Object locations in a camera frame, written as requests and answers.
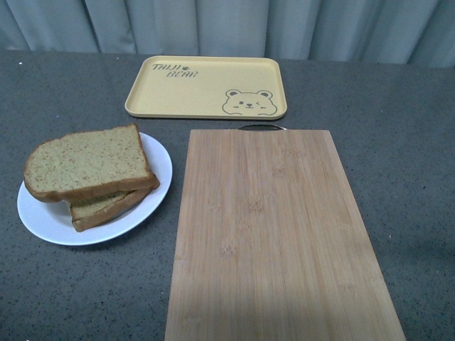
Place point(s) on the white round plate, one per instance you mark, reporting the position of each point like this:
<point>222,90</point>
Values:
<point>52,221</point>

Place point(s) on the grey curtain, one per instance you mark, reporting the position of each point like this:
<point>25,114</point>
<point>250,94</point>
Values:
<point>415,32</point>

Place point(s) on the bread slice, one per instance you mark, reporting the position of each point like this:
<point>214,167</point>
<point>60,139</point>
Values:
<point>88,164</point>
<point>93,212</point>

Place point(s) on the bamboo cutting board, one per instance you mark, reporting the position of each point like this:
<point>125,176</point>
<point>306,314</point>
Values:
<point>271,244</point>

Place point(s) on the yellow bear tray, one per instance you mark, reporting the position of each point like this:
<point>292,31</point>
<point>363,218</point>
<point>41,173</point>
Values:
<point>196,87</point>

